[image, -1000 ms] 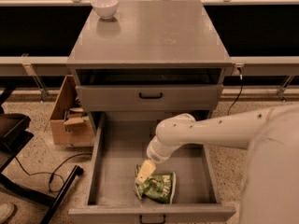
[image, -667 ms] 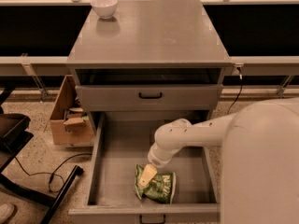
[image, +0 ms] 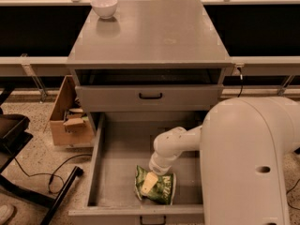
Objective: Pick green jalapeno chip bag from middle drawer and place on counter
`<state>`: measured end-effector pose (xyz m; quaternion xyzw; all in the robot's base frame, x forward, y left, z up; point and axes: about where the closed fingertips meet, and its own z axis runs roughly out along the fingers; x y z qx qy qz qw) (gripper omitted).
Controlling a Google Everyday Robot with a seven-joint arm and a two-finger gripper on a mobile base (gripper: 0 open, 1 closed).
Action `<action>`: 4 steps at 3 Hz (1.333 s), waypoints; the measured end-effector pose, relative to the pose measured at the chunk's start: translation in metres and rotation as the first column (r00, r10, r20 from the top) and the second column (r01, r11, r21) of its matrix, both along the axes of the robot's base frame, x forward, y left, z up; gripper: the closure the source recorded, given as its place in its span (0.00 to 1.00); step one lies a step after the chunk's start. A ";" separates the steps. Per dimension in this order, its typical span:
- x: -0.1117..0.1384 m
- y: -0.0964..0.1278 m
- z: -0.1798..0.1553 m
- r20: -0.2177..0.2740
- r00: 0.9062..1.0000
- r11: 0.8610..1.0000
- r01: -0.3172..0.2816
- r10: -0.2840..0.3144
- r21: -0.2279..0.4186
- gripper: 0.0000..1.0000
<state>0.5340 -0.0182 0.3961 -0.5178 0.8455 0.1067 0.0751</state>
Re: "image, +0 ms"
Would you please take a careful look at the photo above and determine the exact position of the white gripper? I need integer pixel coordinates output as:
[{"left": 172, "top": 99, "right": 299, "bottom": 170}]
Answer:
[{"left": 141, "top": 152, "right": 173, "bottom": 195}]

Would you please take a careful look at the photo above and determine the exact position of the green jalapeno chip bag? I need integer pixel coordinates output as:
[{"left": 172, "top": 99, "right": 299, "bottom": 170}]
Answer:
[{"left": 134, "top": 166, "right": 176, "bottom": 205}]

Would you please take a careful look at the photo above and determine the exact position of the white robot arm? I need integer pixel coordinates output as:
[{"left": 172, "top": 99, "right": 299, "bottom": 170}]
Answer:
[{"left": 149, "top": 97, "right": 300, "bottom": 225}]

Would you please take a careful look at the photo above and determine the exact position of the open grey middle drawer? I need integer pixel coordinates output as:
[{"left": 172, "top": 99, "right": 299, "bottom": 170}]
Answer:
[{"left": 69, "top": 112, "right": 204, "bottom": 225}]

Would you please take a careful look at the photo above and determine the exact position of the closed grey upper drawer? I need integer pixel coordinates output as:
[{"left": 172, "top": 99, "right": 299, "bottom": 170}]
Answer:
[{"left": 76, "top": 85, "right": 222, "bottom": 112}]

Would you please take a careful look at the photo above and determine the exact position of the grey drawer cabinet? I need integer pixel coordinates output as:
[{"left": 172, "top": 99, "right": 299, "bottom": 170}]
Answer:
[{"left": 67, "top": 0, "right": 232, "bottom": 127}]

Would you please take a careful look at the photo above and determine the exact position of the cardboard box with scraps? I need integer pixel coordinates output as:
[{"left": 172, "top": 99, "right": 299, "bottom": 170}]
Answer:
[{"left": 50, "top": 76, "right": 95, "bottom": 147}]

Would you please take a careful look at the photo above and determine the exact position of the white shoe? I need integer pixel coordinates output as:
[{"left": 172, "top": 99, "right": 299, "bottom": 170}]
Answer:
[{"left": 0, "top": 204, "right": 15, "bottom": 225}]

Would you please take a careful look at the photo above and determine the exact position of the white ceramic bowl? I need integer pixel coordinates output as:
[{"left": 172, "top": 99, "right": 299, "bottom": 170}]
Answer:
[{"left": 90, "top": 0, "right": 118, "bottom": 19}]

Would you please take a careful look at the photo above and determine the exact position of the black middle drawer handle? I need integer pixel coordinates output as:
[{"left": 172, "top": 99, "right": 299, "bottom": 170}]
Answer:
[{"left": 140, "top": 216, "right": 167, "bottom": 225}]

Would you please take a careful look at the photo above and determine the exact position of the black drawer handle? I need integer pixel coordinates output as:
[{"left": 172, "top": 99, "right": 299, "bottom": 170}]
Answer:
[
  {"left": 139, "top": 93, "right": 163, "bottom": 100},
  {"left": 140, "top": 216, "right": 167, "bottom": 225}
]

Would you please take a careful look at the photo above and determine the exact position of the black upper drawer handle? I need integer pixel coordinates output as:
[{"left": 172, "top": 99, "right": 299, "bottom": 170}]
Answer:
[{"left": 139, "top": 93, "right": 163, "bottom": 100}]

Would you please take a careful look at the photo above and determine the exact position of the black floor cable left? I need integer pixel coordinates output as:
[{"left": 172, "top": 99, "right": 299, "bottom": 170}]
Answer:
[{"left": 13, "top": 153, "right": 93, "bottom": 195}]

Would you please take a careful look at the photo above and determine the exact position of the black power cable right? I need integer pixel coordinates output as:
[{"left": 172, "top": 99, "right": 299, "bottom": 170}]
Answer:
[{"left": 237, "top": 67, "right": 245, "bottom": 98}]

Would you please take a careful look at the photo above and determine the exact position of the black cable far right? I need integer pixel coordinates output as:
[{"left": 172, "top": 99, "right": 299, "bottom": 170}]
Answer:
[{"left": 285, "top": 178, "right": 300, "bottom": 212}]

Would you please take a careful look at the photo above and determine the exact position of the black chair frame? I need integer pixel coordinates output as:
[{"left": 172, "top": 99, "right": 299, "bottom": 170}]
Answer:
[{"left": 0, "top": 91, "right": 91, "bottom": 225}]

